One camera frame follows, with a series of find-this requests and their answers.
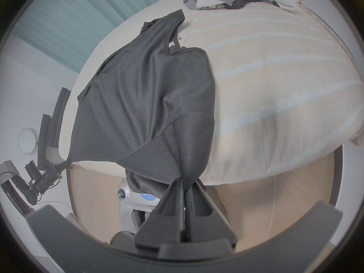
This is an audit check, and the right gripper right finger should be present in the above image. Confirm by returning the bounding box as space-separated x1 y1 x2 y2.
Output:
185 180 237 246

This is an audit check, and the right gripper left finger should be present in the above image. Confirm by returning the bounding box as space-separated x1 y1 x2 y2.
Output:
134 179 184 250

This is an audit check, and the black T-shirt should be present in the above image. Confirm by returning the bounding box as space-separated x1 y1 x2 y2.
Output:
69 9 216 202

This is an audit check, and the bed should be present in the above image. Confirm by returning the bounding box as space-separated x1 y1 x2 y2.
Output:
58 0 364 187

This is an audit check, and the round white mirror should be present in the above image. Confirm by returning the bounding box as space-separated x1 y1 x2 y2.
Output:
18 127 37 154

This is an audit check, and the blue-green curtain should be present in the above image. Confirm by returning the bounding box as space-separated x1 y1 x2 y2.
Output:
13 0 182 73

